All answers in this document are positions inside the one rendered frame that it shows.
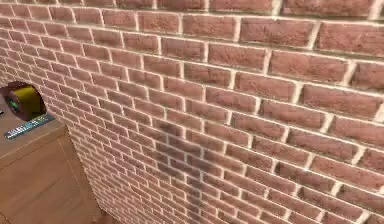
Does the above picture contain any brown wooden cabinet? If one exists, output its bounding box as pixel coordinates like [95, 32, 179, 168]
[0, 96, 104, 224]

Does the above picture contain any dark remote control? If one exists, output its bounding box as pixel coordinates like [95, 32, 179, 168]
[3, 113, 56, 140]

